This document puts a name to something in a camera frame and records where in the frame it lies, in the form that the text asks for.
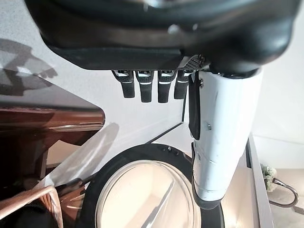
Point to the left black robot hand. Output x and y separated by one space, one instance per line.
142 35

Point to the black garment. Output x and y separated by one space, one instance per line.
31 218

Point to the round glass washer door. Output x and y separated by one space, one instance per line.
142 190

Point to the white beige cabinet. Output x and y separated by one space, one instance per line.
242 202

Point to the wicker laundry basket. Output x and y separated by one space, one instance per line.
23 197

